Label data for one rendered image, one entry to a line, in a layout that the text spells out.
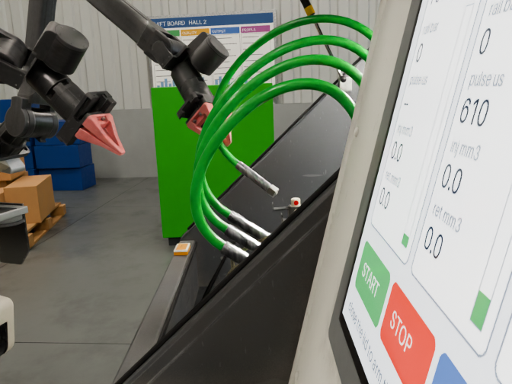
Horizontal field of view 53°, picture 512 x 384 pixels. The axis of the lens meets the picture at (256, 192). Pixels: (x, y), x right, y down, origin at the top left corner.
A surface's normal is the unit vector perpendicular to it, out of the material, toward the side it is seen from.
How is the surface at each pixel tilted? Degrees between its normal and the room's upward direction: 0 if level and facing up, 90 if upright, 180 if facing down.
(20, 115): 81
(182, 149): 90
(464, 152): 76
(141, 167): 90
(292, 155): 90
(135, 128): 90
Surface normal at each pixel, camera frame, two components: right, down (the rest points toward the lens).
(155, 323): -0.04, -0.98
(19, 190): 0.17, 0.20
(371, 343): -0.98, -0.19
